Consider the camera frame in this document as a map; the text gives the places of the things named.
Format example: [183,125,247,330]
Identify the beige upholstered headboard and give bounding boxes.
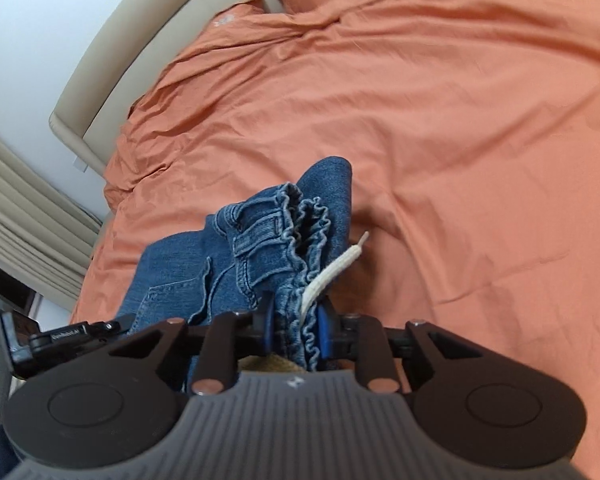
[50,0,283,174]

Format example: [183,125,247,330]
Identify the blue denim pants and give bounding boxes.
[118,156,352,372]

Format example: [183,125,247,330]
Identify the white wall socket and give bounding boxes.
[73,157,88,172]

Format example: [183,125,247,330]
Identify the beige pleated curtain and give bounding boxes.
[0,140,102,311]

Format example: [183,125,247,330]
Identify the orange duvet cover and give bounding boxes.
[74,0,600,479]

